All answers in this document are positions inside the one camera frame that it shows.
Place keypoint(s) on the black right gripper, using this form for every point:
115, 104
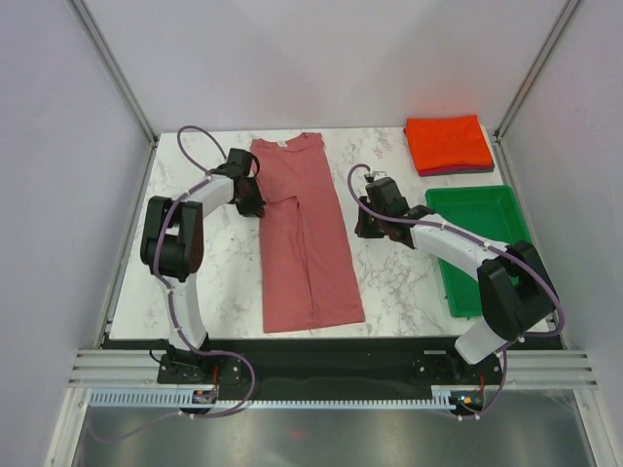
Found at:
363, 230

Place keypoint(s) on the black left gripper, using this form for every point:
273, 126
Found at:
256, 207

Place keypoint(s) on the pink t shirt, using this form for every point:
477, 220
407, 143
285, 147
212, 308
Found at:
308, 280

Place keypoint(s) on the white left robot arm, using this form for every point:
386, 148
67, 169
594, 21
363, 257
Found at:
172, 247

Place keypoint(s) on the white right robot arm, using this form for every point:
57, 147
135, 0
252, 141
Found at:
514, 296

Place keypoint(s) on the folded orange t shirt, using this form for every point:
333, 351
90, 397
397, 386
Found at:
448, 143

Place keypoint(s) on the green plastic tray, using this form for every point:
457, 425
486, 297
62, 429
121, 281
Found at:
489, 211

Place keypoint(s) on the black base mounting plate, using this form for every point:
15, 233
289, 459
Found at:
333, 367

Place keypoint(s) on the white slotted cable duct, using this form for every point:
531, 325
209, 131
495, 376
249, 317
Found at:
195, 399

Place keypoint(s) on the aluminium left corner post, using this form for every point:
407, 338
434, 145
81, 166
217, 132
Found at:
84, 15

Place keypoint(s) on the aluminium corner post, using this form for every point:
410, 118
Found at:
84, 15
552, 40

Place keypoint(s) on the aluminium right corner post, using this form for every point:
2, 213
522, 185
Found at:
552, 40

